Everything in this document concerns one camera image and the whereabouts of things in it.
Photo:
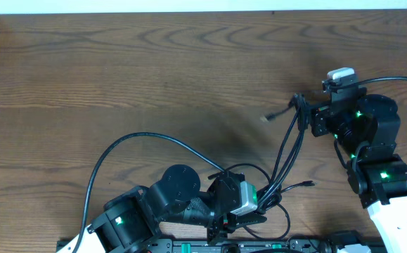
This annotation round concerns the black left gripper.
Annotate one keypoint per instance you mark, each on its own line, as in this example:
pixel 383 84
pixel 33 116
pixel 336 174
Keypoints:
pixel 222 202

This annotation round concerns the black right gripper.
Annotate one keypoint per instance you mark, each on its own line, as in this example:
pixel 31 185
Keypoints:
pixel 304 113

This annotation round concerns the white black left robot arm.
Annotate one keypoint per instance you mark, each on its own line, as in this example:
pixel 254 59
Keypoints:
pixel 131 222

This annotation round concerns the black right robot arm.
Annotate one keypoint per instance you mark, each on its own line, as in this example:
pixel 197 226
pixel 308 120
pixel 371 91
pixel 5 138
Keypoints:
pixel 365 126

